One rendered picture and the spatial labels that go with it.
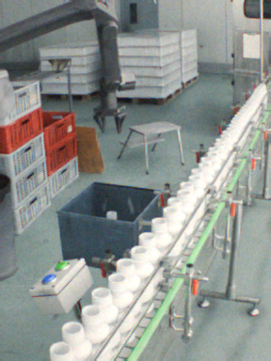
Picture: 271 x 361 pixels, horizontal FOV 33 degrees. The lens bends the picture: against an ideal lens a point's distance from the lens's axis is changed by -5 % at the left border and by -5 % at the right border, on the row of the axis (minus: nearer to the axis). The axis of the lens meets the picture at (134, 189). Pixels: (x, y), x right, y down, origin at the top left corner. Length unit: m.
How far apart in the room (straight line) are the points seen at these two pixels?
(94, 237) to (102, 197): 0.32
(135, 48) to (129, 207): 5.88
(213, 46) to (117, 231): 9.93
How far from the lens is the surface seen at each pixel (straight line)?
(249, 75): 5.72
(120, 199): 1.98
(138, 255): 1.02
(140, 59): 7.70
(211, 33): 11.39
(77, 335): 0.81
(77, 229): 1.75
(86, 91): 8.32
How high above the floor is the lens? 1.69
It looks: 23 degrees down
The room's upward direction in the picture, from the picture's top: 2 degrees counter-clockwise
